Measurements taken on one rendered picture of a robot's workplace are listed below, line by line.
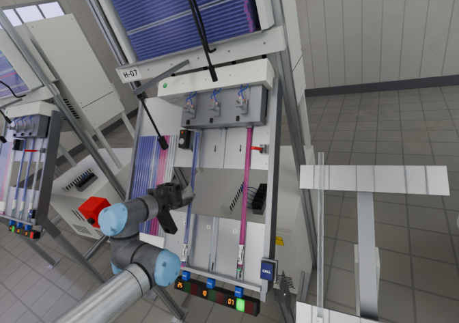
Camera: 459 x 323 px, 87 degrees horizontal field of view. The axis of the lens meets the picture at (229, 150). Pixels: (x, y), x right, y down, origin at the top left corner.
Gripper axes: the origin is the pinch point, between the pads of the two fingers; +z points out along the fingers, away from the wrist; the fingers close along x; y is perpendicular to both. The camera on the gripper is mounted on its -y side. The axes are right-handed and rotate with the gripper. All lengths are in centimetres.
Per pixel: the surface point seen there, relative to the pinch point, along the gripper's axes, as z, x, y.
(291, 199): 42, -28, -9
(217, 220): 0.4, -11.3, -8.0
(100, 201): 8, 70, -11
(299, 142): 28.0, -35.3, 19.0
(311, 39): 266, -1, 143
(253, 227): 0.3, -25.4, -8.4
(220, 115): 4.2, -12.1, 30.6
